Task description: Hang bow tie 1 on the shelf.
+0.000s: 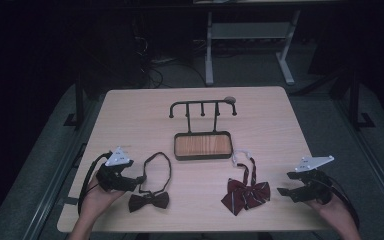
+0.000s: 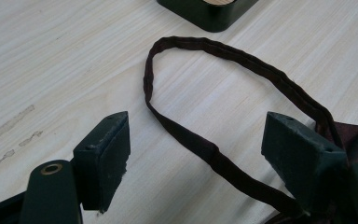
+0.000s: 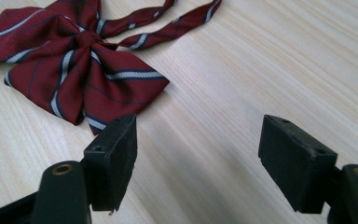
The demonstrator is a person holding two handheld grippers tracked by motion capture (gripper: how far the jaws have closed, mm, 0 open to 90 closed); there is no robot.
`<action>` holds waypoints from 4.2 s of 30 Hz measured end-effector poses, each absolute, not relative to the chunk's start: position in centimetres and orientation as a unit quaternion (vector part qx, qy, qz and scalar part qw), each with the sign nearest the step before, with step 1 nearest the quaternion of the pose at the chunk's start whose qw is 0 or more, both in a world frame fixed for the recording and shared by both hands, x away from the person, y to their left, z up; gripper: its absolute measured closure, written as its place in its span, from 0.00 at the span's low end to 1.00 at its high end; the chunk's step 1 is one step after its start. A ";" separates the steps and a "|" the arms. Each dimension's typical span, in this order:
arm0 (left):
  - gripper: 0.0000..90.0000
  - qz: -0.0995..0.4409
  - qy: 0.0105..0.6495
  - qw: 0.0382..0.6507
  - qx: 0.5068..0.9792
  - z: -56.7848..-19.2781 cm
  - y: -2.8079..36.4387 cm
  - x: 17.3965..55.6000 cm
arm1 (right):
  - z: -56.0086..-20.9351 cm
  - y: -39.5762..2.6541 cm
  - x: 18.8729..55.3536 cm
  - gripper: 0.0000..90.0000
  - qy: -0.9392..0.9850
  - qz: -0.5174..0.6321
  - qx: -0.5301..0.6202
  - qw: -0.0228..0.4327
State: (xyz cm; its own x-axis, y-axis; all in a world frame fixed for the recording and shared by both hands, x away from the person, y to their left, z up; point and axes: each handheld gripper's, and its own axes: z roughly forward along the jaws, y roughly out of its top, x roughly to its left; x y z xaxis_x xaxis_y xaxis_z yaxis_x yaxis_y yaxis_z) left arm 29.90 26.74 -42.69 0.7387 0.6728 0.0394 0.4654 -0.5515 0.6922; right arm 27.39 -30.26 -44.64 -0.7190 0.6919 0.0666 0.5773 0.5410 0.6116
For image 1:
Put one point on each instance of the black bow tie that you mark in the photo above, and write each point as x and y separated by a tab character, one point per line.
148	201

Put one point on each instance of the black hook rack wooden tray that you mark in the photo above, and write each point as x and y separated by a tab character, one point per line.
202	145

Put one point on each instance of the red striped bow tie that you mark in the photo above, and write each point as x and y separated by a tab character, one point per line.
245	195

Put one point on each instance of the person's left hand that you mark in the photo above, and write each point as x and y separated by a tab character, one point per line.
95	203

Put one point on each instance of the small round grey disc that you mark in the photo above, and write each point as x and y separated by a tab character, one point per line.
230	99

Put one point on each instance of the white metal desk frame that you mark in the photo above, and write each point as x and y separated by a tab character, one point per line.
248	30

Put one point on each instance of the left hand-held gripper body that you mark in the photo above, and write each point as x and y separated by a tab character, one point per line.
116	158

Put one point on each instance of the person's right hand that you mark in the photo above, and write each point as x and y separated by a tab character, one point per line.
336	213

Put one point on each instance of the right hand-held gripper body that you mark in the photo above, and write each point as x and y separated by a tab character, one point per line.
313	163

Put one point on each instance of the black metal stand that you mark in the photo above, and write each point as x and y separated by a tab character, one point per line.
355	100
79	100

